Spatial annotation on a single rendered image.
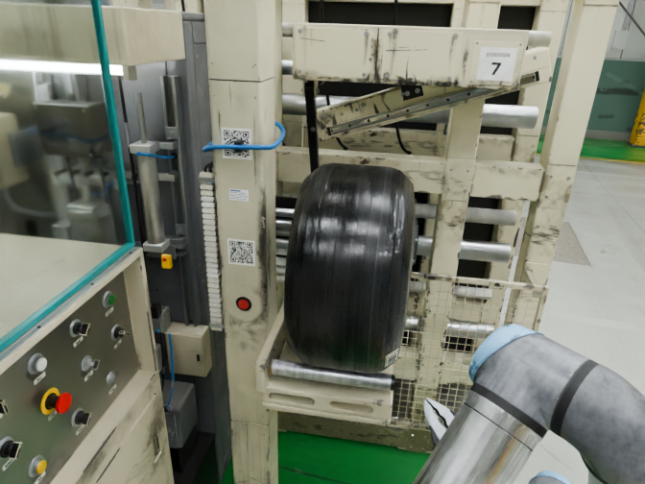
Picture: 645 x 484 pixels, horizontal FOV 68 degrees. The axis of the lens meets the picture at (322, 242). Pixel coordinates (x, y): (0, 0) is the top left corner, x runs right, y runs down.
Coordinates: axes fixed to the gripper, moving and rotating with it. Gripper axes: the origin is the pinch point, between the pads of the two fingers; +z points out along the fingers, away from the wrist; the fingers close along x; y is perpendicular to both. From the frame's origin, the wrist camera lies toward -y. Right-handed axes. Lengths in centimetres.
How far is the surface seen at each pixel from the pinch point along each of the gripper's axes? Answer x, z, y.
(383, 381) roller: -1.6, 9.7, 17.6
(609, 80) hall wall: 795, 210, 514
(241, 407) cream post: -37, 27, 47
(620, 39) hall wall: 819, 249, 463
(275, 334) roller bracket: -18.2, 37.5, 27.2
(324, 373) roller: -13.2, 20.2, 20.4
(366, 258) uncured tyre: 1.9, 33.2, -16.1
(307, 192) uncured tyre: 1, 55, -12
